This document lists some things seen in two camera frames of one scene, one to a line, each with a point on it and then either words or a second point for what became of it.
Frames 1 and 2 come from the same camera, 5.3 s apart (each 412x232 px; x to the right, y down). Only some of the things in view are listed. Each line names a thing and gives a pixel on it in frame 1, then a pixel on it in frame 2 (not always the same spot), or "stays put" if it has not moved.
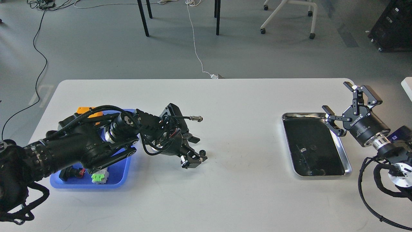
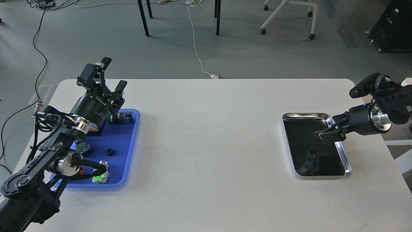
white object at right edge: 407,84 stays put
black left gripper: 178,147 → 89,111
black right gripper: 367,126 → 365,119
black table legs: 217,14 stays put
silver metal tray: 314,149 stays put
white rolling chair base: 312,35 stays put
